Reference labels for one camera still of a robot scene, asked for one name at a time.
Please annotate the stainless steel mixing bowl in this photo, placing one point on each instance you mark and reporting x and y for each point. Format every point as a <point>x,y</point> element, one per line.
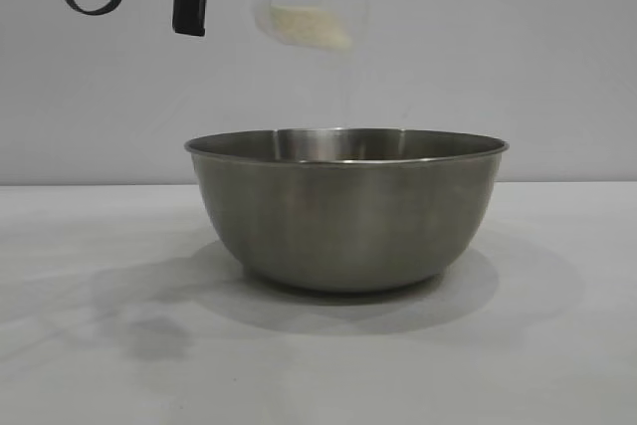
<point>343,226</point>

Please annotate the white rice grains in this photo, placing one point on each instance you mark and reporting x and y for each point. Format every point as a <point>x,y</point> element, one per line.
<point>311,27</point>

